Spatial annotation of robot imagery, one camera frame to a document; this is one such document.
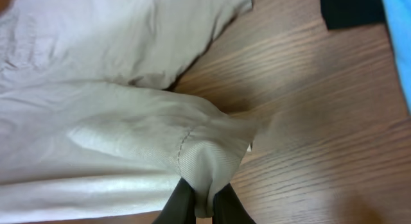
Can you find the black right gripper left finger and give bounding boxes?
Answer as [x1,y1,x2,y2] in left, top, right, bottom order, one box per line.
[153,178,196,224]

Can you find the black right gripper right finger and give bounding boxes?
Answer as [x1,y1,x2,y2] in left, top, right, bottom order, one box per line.
[212,184,256,224]

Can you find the beige cargo shorts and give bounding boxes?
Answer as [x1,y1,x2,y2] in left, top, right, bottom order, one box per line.
[1,0,256,223]

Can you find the black shirt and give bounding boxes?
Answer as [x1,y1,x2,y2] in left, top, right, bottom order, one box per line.
[320,0,386,30]

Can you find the light blue t-shirt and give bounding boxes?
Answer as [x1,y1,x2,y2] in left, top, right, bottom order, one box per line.
[382,0,411,112]

